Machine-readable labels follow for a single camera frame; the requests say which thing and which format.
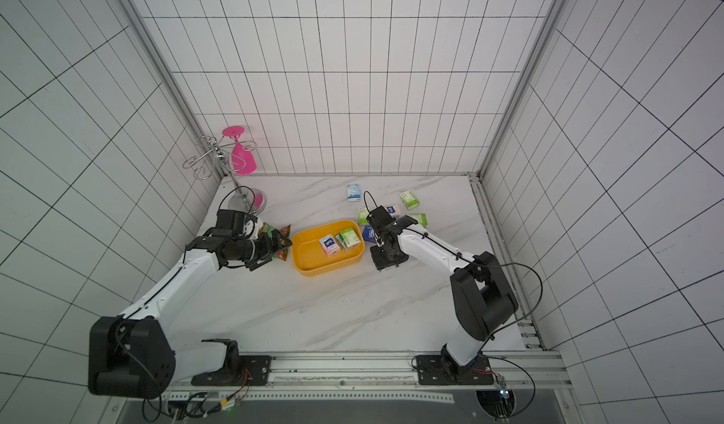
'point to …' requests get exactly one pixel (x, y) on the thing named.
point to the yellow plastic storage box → (306, 254)
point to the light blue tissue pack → (353, 192)
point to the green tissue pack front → (349, 237)
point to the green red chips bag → (268, 230)
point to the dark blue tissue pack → (368, 234)
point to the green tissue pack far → (409, 200)
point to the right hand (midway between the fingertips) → (374, 262)
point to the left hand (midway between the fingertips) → (280, 254)
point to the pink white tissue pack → (329, 245)
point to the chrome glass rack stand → (218, 154)
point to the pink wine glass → (242, 160)
